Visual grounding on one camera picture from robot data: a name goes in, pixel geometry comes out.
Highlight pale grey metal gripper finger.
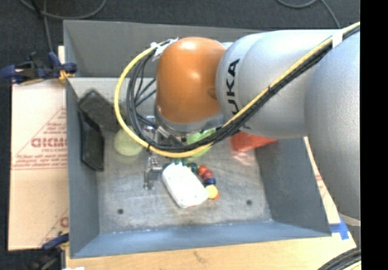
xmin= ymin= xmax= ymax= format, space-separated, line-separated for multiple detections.
xmin=143 ymin=155 xmax=156 ymax=191
xmin=153 ymin=163 xmax=164 ymax=184

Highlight white box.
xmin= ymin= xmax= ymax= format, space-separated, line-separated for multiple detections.
xmin=161 ymin=161 xmax=210 ymax=209

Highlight bright green round toy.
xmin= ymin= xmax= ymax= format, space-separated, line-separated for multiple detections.
xmin=185 ymin=128 xmax=216 ymax=160

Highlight pale green round disc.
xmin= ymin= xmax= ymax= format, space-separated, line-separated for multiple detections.
xmin=113 ymin=127 xmax=144 ymax=157

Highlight grey metal bin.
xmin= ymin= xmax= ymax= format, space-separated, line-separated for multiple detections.
xmin=62 ymin=19 xmax=333 ymax=260

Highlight dark green flat block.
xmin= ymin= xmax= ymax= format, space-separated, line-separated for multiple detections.
xmin=77 ymin=110 xmax=106 ymax=172
xmin=78 ymin=89 xmax=119 ymax=133

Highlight orange-red packet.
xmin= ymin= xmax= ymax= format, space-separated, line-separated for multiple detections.
xmin=229 ymin=131 xmax=279 ymax=152

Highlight brown cardboard board, red print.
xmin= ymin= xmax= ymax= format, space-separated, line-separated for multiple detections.
xmin=7 ymin=79 xmax=70 ymax=252

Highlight colourful bead string toy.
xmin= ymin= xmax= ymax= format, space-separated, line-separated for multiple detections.
xmin=187 ymin=162 xmax=221 ymax=202

